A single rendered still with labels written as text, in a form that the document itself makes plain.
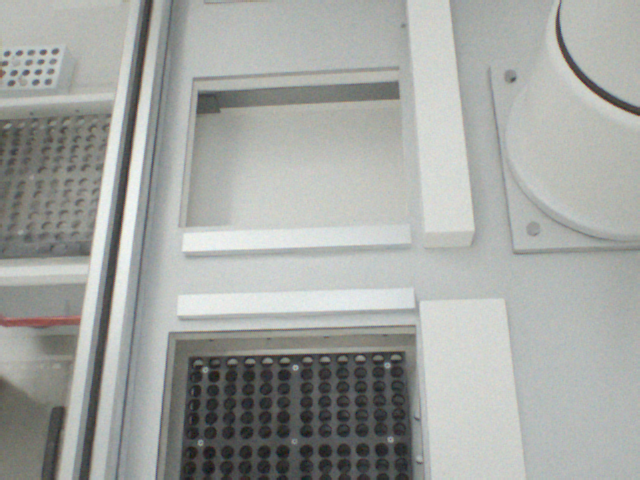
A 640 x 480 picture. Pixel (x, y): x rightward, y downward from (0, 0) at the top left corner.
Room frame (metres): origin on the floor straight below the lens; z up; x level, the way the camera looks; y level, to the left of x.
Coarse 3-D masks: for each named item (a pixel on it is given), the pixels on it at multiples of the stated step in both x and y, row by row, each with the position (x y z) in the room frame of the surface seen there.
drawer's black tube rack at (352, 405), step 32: (384, 352) 0.22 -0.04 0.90; (224, 384) 0.21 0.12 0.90; (256, 384) 0.21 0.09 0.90; (288, 384) 0.20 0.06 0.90; (320, 384) 0.20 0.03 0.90; (352, 384) 0.19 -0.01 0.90; (384, 384) 0.18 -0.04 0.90; (192, 416) 0.19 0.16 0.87; (224, 416) 0.18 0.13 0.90; (256, 416) 0.17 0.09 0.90; (288, 416) 0.18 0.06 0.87; (320, 416) 0.17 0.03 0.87; (352, 416) 0.16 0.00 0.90; (384, 416) 0.16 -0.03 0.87; (192, 448) 0.16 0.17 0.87; (224, 448) 0.15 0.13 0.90; (256, 448) 0.14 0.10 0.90; (288, 448) 0.14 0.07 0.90; (320, 448) 0.14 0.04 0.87; (352, 448) 0.13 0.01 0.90; (384, 448) 0.13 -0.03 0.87
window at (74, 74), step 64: (0, 0) 0.40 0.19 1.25; (64, 0) 0.48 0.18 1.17; (128, 0) 0.60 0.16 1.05; (0, 64) 0.36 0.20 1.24; (64, 64) 0.43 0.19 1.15; (128, 64) 0.54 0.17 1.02; (0, 128) 0.32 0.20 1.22; (64, 128) 0.38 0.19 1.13; (128, 128) 0.47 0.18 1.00; (0, 192) 0.28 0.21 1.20; (64, 192) 0.33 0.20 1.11; (0, 256) 0.24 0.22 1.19; (64, 256) 0.28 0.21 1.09; (0, 320) 0.20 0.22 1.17; (64, 320) 0.23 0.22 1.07; (0, 384) 0.16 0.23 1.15; (64, 384) 0.19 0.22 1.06; (0, 448) 0.12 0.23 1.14; (64, 448) 0.14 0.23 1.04
